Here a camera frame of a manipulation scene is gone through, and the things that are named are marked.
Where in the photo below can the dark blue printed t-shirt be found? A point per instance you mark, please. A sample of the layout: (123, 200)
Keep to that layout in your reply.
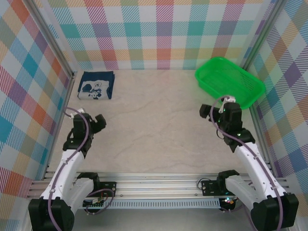
(96, 81)

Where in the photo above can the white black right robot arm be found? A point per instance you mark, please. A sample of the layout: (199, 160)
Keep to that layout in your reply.
(252, 163)

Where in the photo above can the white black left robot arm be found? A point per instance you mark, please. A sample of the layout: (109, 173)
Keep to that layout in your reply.
(65, 173)

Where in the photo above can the green plastic basket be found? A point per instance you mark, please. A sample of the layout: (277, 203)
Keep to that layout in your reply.
(209, 74)

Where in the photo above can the aluminium side rail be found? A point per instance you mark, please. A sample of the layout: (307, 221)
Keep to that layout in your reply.
(262, 134)
(68, 96)

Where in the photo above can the aluminium frame post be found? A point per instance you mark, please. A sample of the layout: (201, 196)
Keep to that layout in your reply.
(262, 36)
(53, 41)

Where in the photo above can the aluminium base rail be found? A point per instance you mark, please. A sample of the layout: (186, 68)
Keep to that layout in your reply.
(156, 186)

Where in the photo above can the grey metal base plate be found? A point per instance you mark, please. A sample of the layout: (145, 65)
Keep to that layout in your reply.
(156, 221)

